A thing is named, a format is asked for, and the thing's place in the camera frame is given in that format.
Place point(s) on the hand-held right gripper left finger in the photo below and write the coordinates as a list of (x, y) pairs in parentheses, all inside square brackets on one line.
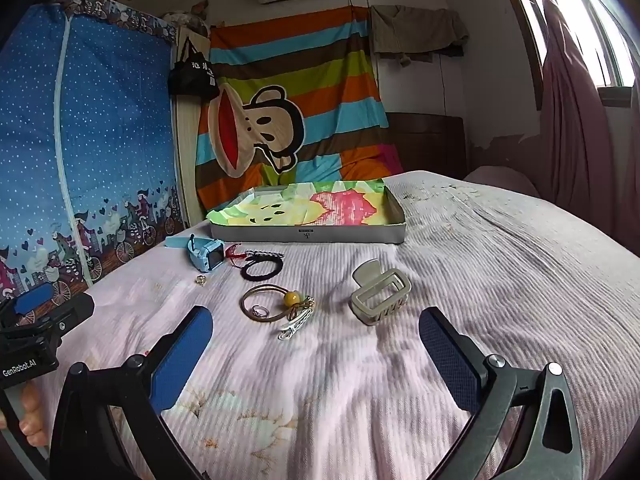
[(182, 355)]

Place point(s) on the pink ribbed bed cover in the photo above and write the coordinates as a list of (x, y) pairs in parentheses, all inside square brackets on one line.
[(475, 270)]

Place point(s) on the beige claw hair clip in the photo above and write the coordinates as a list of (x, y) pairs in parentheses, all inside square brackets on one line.
[(360, 302)]

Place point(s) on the bundle on cabinet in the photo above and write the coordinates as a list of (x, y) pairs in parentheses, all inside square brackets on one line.
[(192, 22)]

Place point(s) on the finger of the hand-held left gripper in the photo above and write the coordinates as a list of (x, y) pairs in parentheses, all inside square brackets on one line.
[(70, 312), (35, 298)]

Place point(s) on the hanging khaki garment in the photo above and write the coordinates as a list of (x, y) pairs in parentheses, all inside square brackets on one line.
[(415, 30)]

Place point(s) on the black white striped hair clip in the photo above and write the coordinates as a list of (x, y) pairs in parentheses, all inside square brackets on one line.
[(265, 254)]

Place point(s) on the dark wooden headboard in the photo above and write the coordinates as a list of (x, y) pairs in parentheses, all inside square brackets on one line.
[(430, 145)]

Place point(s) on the blue dotted fabric wardrobe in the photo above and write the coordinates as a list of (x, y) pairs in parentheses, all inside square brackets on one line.
[(110, 135)]

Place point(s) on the grey tray with colourful lining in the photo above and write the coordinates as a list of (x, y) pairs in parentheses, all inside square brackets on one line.
[(305, 210)]

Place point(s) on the striped monkey print blanket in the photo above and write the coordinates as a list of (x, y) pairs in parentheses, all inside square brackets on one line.
[(310, 75)]

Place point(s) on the person's left hand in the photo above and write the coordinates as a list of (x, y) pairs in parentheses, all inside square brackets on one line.
[(34, 417)]

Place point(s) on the pink curtain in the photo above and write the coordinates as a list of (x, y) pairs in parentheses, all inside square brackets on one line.
[(575, 150)]

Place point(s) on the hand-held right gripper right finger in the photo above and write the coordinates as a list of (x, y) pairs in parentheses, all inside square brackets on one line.
[(445, 355)]

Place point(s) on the pink pillow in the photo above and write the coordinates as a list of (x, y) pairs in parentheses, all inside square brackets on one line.
[(500, 182)]

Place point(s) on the blue smartwatch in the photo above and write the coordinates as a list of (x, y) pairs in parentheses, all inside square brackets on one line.
[(205, 255)]

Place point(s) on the white beaded hair clip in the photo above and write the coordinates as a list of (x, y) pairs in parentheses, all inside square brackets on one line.
[(296, 326)]

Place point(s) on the window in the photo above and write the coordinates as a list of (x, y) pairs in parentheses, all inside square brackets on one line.
[(600, 35)]

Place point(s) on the black tote bag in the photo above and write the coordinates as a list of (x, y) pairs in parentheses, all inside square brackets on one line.
[(192, 77)]

